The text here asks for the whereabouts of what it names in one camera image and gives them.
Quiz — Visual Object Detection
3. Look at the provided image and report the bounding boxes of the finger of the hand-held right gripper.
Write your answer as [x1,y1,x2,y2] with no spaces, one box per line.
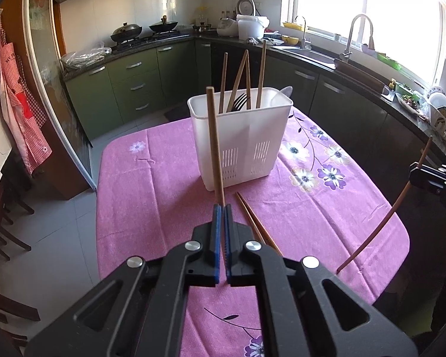
[411,174,446,196]
[409,162,446,180]

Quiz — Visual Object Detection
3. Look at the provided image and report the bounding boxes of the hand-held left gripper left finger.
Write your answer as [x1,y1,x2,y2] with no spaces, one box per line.
[24,204,224,357]

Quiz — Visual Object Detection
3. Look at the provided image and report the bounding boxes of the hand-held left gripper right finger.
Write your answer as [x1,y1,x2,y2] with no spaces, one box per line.
[225,204,419,357]

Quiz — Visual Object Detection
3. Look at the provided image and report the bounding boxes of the white plastic utensil holder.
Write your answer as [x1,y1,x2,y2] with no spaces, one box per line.
[187,87,294,192]

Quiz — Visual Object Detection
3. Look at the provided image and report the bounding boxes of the black plastic fork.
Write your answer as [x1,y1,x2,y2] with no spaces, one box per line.
[231,94,250,112]

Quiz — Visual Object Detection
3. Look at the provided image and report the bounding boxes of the plate of food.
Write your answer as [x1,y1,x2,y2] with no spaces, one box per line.
[395,92,429,117]

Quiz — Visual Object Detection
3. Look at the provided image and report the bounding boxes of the white plate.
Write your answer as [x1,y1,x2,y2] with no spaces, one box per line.
[428,87,446,113]

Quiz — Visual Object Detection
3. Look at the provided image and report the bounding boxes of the purple floral tablecloth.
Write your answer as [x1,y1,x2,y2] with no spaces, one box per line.
[96,106,411,357]

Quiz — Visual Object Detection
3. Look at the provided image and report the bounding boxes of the green plastic box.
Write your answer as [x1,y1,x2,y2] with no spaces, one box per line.
[376,53,403,71]

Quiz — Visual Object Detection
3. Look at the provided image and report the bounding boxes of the brown wooden board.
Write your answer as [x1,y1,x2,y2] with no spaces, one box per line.
[334,59,392,93]

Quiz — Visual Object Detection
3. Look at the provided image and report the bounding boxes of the tall steel faucet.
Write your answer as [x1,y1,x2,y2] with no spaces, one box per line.
[339,14,374,64]

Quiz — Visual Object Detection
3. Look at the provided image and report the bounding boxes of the steel sink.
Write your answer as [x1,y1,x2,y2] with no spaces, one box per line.
[273,45,337,68]

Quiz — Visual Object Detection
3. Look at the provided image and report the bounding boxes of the kitchen window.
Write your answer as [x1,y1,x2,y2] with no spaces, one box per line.
[282,0,446,86]

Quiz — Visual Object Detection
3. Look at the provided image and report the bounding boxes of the green base cabinets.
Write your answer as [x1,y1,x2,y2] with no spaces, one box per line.
[64,39,213,139]

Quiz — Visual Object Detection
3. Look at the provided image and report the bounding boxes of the small steel faucet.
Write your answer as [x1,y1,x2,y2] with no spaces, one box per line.
[295,15,312,50]

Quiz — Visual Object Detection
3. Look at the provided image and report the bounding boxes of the dark wooden chair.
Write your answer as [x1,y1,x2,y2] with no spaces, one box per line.
[0,171,41,328]

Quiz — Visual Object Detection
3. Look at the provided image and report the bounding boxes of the gas stove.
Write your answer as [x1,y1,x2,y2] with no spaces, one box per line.
[111,32,191,53]

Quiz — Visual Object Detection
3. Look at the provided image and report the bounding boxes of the white plastic container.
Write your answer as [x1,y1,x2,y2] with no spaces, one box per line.
[237,14,270,41]

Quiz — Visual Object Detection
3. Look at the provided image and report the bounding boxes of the glass sliding door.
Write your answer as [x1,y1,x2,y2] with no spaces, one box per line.
[22,0,98,191]

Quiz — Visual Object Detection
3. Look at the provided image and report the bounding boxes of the white rice cooker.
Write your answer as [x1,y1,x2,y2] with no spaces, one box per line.
[216,0,256,38]

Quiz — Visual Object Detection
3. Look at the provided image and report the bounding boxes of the clear plastic bag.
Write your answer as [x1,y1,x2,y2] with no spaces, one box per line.
[60,46,113,71]

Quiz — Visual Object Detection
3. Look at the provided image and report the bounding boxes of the black wok with lid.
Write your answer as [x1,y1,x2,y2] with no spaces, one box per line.
[110,22,143,43]

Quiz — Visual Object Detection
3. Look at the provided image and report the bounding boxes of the red checked apron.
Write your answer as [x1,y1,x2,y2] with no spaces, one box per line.
[0,9,53,176]

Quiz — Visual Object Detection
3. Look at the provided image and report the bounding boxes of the black wok with handle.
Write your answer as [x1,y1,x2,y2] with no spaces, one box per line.
[149,15,180,33]

